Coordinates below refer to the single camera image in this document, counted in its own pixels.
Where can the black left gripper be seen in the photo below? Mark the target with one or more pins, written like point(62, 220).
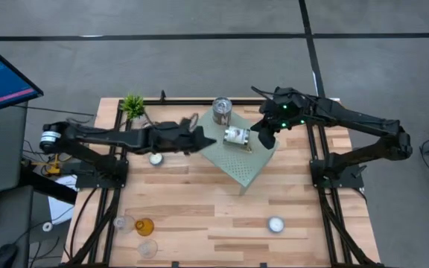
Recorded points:
point(170, 137)

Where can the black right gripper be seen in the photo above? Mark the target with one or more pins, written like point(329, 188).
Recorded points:
point(285, 108)

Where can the silver lidded tin candle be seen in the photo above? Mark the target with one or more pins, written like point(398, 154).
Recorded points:
point(237, 137)
point(222, 109)

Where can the amber glass candle holder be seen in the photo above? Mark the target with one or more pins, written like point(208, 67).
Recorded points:
point(144, 227)

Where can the clear ribbed glass candle holder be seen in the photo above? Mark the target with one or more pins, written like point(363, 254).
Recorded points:
point(147, 248)
point(124, 224)

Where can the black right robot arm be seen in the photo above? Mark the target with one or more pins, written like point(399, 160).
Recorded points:
point(367, 124)

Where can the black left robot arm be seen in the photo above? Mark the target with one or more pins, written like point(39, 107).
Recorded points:
point(99, 137)

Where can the light green cutting mat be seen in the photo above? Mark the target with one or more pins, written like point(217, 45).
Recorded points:
point(237, 167)

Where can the spiky green potted plant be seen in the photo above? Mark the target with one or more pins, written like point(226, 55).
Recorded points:
point(132, 106)

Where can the yellow clamp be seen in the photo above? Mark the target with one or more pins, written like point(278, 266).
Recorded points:
point(52, 165)

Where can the white paper sheet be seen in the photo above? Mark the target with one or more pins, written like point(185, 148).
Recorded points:
point(63, 201)

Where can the white tape roll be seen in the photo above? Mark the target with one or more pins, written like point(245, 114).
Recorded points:
point(47, 226)

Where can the black computer mouse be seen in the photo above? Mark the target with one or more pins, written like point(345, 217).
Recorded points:
point(4, 257)

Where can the black aluminium rig frame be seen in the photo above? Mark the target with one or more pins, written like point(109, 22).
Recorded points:
point(214, 101)

